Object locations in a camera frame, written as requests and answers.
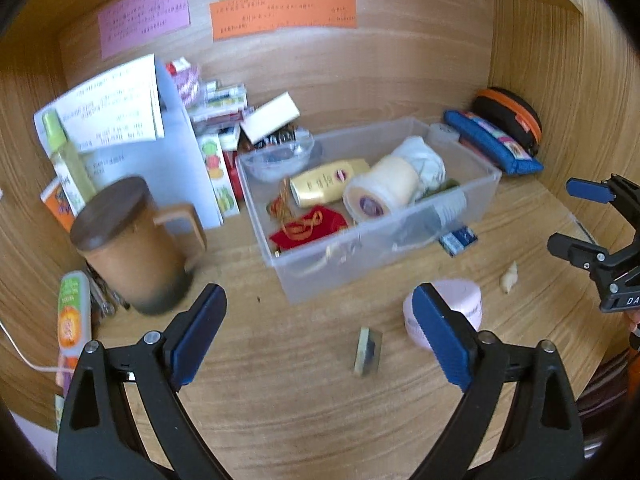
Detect beige spiral seashell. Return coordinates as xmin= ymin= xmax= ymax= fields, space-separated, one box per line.
xmin=499 ymin=261 xmax=518 ymax=295

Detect dark green glass bottle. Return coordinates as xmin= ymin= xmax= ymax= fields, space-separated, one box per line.
xmin=399 ymin=179 xmax=469 ymax=241

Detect small square eraser block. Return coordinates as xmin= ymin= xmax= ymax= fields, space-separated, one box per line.
xmin=354 ymin=327 xmax=383 ymax=377

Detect cream round lidded jar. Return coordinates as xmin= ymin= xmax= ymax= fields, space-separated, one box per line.
xmin=343 ymin=155 xmax=418 ymax=223

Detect red velvet pouch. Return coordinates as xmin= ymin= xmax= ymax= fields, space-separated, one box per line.
xmin=269 ymin=205 xmax=348 ymax=252

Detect gold bells with ribbon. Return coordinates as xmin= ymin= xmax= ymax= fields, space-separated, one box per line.
xmin=266 ymin=179 xmax=323 ymax=242

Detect orange green hand cream tube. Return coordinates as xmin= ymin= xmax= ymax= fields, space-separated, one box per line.
xmin=56 ymin=271 xmax=92 ymax=360

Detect blue patterned pouch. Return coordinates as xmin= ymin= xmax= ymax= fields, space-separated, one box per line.
xmin=442 ymin=110 xmax=544 ymax=177

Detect pink round mini vacuum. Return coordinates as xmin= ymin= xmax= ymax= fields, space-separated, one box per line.
xmin=401 ymin=278 xmax=484 ymax=351

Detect black orange round case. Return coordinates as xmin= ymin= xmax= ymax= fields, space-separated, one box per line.
xmin=471 ymin=87 xmax=542 ymax=156

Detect blue small card box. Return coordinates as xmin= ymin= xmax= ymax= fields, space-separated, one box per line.
xmin=438 ymin=226 xmax=478 ymax=258

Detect brown ceramic mug with lid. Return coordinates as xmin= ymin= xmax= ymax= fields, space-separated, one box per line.
xmin=70 ymin=176 xmax=207 ymax=315

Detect orange small box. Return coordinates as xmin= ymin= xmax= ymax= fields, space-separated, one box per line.
xmin=40 ymin=177 xmax=75 ymax=233

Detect green spray bottle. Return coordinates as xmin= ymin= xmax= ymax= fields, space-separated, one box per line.
xmin=41 ymin=108 xmax=96 ymax=217

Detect clear plastic storage bin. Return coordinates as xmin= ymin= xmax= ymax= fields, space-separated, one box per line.
xmin=236 ymin=117 xmax=500 ymax=304

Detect yellow lotion tube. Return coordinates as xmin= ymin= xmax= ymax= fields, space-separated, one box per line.
xmin=290 ymin=158 xmax=370 ymax=208

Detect fruit pattern booklet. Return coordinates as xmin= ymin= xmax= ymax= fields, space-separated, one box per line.
xmin=198 ymin=133 xmax=240 ymax=218

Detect clear glass bowl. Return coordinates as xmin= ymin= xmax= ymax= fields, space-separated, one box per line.
xmin=239 ymin=134 xmax=316 ymax=183

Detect orange sticky note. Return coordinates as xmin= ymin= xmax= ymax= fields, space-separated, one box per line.
xmin=209 ymin=0 xmax=357 ymax=40

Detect white small box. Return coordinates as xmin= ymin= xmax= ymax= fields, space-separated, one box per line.
xmin=241 ymin=92 xmax=300 ymax=144

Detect stack of books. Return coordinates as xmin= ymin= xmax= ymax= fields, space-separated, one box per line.
xmin=165 ymin=58 xmax=253 ymax=152

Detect pink sticky note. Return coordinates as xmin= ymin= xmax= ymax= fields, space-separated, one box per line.
xmin=98 ymin=0 xmax=191 ymax=60

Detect white charging cable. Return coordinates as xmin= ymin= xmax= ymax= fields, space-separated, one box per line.
xmin=0 ymin=318 xmax=74 ymax=374

